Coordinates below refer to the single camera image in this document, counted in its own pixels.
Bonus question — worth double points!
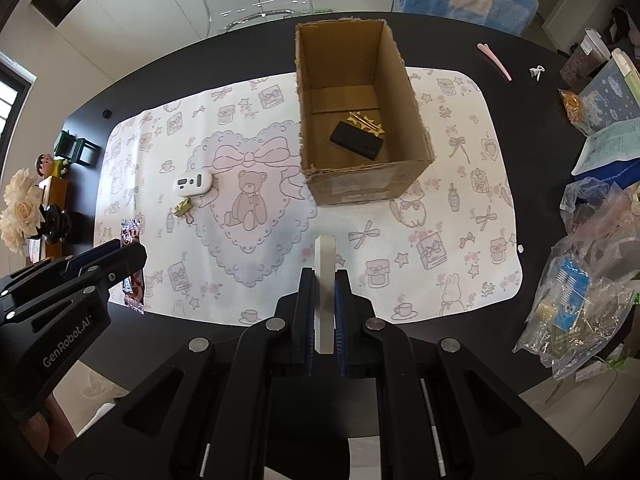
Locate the dark red snack packet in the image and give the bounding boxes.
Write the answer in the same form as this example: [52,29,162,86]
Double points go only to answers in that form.
[120,218,147,315]

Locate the wooden box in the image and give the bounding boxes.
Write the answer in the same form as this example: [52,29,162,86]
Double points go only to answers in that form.
[37,176,70,211]

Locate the clear container with dark contents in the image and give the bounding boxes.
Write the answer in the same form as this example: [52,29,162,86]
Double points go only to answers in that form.
[559,29,612,92]

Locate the blue star printed storage box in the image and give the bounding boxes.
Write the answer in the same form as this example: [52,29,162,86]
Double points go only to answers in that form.
[577,49,640,136]

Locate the small green stool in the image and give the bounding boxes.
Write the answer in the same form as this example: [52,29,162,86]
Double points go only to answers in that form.
[55,130,101,168]

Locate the light blue paper sheet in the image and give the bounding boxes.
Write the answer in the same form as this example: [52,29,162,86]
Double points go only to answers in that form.
[571,121,640,181]

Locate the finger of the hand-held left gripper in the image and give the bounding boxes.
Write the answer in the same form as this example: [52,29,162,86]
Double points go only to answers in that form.
[0,243,149,333]
[0,238,124,306]

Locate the crumpled clear plastic bag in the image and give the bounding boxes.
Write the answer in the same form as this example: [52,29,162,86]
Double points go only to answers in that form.
[559,176,640,241]

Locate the pink hair clip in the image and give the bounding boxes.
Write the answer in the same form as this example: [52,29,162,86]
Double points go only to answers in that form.
[476,43,513,82]

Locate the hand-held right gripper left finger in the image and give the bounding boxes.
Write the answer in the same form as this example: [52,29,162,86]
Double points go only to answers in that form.
[60,268,318,480]

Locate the black rectangular case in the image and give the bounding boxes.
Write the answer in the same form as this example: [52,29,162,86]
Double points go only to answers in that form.
[330,121,385,161]

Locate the brown cardboard box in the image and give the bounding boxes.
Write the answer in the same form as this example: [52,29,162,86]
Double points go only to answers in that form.
[294,19,434,207]

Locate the white block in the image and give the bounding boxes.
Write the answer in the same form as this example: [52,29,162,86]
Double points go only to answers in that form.
[314,234,336,356]

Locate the black desktop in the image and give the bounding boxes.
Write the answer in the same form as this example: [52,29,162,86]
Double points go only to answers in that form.
[47,10,640,411]

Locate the white oval remote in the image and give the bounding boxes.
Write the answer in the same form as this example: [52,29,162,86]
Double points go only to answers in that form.
[173,170,214,195]

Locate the gold star hair clip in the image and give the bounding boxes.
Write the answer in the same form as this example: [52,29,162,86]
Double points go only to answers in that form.
[347,111,387,137]

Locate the clear plastic bag of packets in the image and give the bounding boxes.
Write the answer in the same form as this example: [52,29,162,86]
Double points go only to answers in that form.
[512,232,640,381]

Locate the cream artificial flowers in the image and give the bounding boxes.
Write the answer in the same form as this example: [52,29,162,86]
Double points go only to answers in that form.
[0,168,47,255]

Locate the bear and bow printed mat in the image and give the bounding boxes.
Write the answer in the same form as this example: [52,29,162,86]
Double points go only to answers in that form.
[95,68,524,322]

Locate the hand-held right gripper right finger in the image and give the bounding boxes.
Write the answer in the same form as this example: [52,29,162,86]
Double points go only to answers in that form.
[335,269,587,480]

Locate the yellow snack bag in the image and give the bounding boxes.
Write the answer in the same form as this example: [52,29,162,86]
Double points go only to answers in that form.
[557,88,596,136]

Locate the small doll figurine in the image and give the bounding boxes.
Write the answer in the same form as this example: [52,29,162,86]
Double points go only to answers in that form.
[34,155,70,179]

